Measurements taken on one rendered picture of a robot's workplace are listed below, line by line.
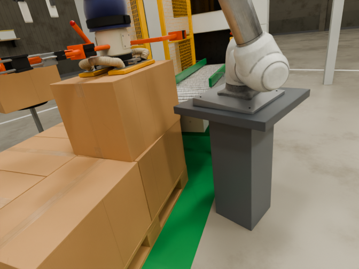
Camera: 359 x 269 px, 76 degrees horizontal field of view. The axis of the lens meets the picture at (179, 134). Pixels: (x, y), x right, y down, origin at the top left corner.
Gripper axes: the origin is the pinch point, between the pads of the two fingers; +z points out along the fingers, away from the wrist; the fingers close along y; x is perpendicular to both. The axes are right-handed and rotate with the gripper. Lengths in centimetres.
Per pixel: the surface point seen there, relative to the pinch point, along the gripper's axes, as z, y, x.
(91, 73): 25.3, 6.5, -24.7
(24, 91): 44, 138, -75
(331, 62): 86, -159, -362
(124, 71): 25.5, -13.3, -25.1
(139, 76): 29.3, -18.4, -29.8
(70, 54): 14.2, -2.5, -6.0
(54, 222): 67, -11, 32
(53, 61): 15.6, -2.6, 3.1
